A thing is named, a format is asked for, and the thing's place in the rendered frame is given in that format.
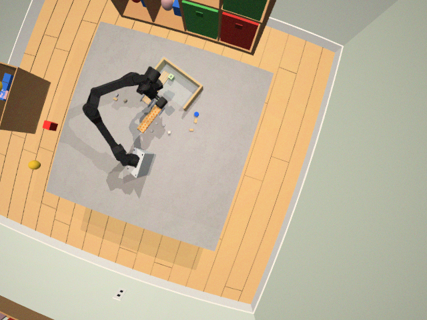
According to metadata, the tan strip with blue lines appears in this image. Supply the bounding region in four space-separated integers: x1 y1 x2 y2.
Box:
142 95 152 104

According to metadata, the tan strip with orange dots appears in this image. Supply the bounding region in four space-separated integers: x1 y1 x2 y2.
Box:
137 104 161 133

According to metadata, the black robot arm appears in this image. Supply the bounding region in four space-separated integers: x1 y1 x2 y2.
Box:
82 67 163 168

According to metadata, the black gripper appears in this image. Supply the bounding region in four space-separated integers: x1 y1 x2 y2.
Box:
146 88 167 109

